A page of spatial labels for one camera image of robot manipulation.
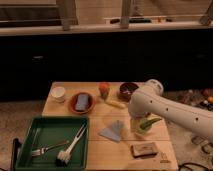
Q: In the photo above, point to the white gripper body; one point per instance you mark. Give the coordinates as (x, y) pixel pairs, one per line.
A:
(135, 124)

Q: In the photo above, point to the blue grey towel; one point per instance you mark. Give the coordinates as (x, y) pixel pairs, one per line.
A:
(112, 131)

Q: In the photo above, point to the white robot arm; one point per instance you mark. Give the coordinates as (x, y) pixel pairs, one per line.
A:
(148, 98)

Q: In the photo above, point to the green plant in cup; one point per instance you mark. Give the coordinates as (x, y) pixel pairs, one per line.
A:
(146, 124)

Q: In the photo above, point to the brown scrub sponge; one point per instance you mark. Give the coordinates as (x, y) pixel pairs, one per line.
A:
(146, 149)

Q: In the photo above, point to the yellow corn toy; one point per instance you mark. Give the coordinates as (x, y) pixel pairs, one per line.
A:
(115, 104)

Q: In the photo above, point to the dark red bowl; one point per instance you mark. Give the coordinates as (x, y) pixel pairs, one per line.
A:
(127, 89)

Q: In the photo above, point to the orange carrot toy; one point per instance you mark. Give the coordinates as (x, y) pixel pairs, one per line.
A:
(104, 89)

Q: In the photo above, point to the orange plate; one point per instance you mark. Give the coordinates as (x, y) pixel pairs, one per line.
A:
(73, 100)

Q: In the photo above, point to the blue sponge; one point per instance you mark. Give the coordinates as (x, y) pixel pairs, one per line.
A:
(82, 102)

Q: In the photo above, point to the white dish brush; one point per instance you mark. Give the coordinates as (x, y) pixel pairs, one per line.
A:
(64, 156)

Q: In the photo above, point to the white cup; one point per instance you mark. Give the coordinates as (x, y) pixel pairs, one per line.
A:
(58, 94)

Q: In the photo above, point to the green plastic tray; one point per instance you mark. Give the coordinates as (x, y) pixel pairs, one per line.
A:
(47, 131)

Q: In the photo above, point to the metal fork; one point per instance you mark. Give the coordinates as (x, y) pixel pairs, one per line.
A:
(43, 150)

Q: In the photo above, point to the black chair frame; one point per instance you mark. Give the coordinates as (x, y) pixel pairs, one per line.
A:
(16, 145)

